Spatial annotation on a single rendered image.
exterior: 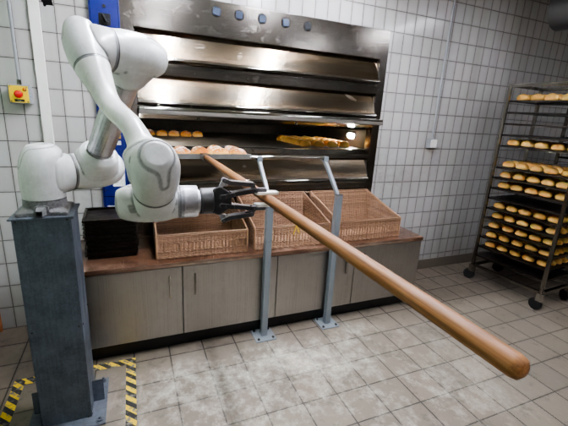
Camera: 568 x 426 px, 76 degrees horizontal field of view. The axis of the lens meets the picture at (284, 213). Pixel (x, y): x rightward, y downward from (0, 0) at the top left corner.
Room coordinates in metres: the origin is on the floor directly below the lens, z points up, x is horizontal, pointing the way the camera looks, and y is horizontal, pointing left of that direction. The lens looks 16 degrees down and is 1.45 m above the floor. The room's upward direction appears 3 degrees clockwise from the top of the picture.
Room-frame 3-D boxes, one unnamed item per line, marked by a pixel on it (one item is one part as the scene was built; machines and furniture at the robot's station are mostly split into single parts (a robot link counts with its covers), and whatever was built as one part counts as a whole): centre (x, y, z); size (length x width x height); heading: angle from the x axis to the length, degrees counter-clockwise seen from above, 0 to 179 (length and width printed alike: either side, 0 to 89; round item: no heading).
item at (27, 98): (2.09, 1.50, 1.46); 0.10 x 0.07 x 0.10; 114
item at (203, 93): (2.73, 0.14, 1.54); 1.79 x 0.11 x 0.19; 114
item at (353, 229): (2.74, -0.54, 0.72); 0.56 x 0.49 x 0.28; 114
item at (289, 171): (2.73, 0.14, 1.02); 1.79 x 0.11 x 0.19; 114
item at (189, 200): (0.97, 0.27, 1.19); 0.09 x 0.06 x 0.09; 24
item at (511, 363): (1.12, 0.08, 1.19); 1.71 x 0.03 x 0.03; 24
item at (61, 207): (1.41, 0.97, 1.03); 0.22 x 0.18 x 0.06; 23
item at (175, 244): (2.25, 0.56, 0.72); 0.56 x 0.49 x 0.28; 112
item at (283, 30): (2.75, 0.15, 1.99); 1.80 x 0.08 x 0.21; 114
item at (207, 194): (1.00, 0.20, 1.19); 0.09 x 0.07 x 0.08; 114
